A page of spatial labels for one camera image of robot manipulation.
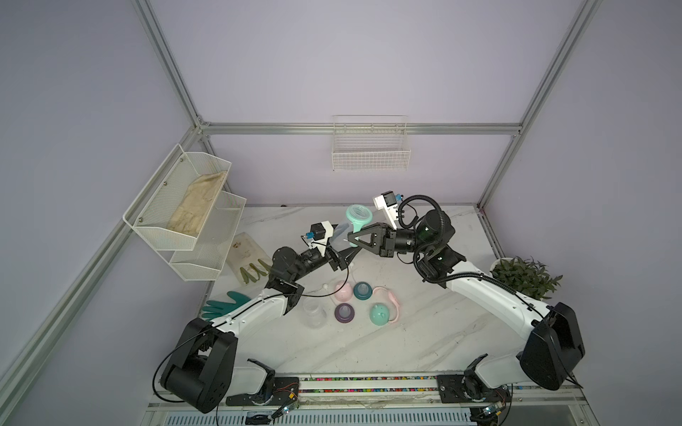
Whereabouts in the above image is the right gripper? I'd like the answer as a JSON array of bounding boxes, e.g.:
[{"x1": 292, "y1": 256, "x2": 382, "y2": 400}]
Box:
[{"x1": 351, "y1": 224, "x2": 433, "y2": 260}]

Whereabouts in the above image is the teal bottle handle ring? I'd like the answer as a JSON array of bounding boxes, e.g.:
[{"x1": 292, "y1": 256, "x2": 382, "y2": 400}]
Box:
[{"x1": 345, "y1": 204, "x2": 374, "y2": 234}]

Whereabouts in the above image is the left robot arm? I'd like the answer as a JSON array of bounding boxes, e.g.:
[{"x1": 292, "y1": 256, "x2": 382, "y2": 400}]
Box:
[{"x1": 152, "y1": 244, "x2": 361, "y2": 414}]

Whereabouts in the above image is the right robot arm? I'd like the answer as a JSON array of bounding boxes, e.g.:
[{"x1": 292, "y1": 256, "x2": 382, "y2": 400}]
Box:
[{"x1": 347, "y1": 192, "x2": 585, "y2": 399}]

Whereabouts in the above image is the clear baby bottle left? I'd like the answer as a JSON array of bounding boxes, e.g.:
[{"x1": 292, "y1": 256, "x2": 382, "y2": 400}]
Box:
[{"x1": 303, "y1": 298, "x2": 327, "y2": 329}]

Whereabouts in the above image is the teal nipple collar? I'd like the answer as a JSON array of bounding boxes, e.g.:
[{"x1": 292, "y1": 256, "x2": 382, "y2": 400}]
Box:
[{"x1": 353, "y1": 282, "x2": 373, "y2": 301}]

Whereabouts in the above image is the pink bottle cap centre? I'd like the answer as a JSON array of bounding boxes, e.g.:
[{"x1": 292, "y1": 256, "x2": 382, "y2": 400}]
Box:
[{"x1": 332, "y1": 282, "x2": 353, "y2": 303}]

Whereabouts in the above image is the purple nipple collar front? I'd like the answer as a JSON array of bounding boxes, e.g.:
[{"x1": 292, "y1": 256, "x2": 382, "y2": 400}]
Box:
[{"x1": 334, "y1": 303, "x2": 355, "y2": 324}]

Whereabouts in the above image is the teal bottle cap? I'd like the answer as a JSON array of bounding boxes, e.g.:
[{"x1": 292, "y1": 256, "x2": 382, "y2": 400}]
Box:
[{"x1": 369, "y1": 303, "x2": 391, "y2": 327}]

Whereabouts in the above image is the beige glove on table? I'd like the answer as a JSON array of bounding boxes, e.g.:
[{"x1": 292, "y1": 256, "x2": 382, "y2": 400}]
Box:
[{"x1": 226, "y1": 233, "x2": 273, "y2": 286}]

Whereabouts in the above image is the white mesh lower shelf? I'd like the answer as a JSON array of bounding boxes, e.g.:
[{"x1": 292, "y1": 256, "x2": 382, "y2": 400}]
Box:
[{"x1": 170, "y1": 191, "x2": 246, "y2": 282}]

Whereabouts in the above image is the green rubber glove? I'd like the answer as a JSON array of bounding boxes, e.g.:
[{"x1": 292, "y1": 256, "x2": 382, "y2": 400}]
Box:
[{"x1": 200, "y1": 291, "x2": 251, "y2": 321}]

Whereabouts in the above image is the potted green plant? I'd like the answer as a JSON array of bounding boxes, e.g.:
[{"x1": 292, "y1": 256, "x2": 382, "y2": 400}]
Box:
[{"x1": 489, "y1": 257, "x2": 563, "y2": 301}]

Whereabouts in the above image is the beige cloth glove in shelf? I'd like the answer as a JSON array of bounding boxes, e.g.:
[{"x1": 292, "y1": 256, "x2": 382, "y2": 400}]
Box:
[{"x1": 167, "y1": 171, "x2": 227, "y2": 237}]

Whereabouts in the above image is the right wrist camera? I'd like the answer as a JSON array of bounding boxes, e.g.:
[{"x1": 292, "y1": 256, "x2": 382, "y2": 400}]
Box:
[{"x1": 373, "y1": 191, "x2": 402, "y2": 229}]

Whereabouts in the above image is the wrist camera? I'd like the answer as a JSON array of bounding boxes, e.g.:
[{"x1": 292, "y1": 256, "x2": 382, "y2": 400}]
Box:
[
  {"x1": 303, "y1": 221, "x2": 334, "y2": 257},
  {"x1": 373, "y1": 191, "x2": 402, "y2": 229}
]

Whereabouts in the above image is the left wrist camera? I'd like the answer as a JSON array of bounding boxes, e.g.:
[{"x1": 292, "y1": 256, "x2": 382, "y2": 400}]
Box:
[{"x1": 303, "y1": 221, "x2": 334, "y2": 257}]

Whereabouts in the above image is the pink handle ring centre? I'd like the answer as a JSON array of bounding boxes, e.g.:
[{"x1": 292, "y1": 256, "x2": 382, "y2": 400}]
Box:
[{"x1": 372, "y1": 286, "x2": 401, "y2": 325}]

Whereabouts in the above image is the white wire wall basket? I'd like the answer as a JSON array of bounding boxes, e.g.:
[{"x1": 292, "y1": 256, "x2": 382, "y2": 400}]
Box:
[{"x1": 331, "y1": 115, "x2": 411, "y2": 171}]

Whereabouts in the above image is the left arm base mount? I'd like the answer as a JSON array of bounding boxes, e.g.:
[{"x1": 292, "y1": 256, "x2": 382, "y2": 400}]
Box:
[{"x1": 225, "y1": 359, "x2": 300, "y2": 406}]

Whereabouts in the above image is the aluminium front rail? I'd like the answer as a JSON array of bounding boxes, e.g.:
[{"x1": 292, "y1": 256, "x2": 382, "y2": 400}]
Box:
[{"x1": 220, "y1": 372, "x2": 587, "y2": 409}]

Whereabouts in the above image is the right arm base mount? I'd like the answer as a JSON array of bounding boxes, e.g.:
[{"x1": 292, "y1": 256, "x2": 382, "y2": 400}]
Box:
[{"x1": 436, "y1": 353, "x2": 511, "y2": 404}]

